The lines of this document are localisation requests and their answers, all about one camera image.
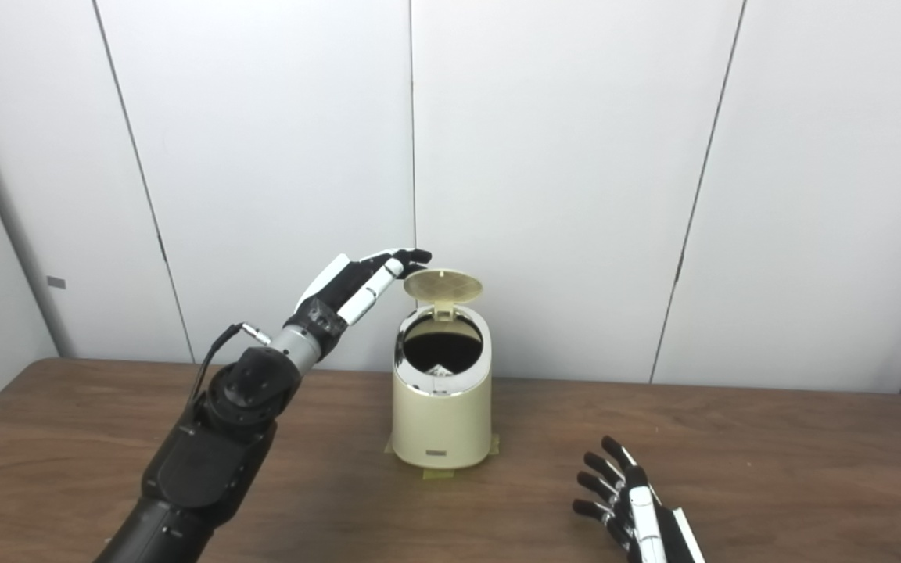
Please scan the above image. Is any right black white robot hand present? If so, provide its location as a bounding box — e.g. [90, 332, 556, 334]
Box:
[573, 436, 705, 563]

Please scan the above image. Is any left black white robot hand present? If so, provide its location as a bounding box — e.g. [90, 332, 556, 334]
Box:
[285, 249, 433, 360]

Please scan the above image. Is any cream round bin lid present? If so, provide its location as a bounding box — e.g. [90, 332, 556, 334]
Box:
[404, 269, 484, 321]

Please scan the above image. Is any cream-colored bin body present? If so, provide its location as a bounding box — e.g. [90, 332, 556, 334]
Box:
[392, 305, 493, 470]

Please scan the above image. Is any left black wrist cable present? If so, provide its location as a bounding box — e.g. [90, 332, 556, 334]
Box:
[187, 322, 271, 407]

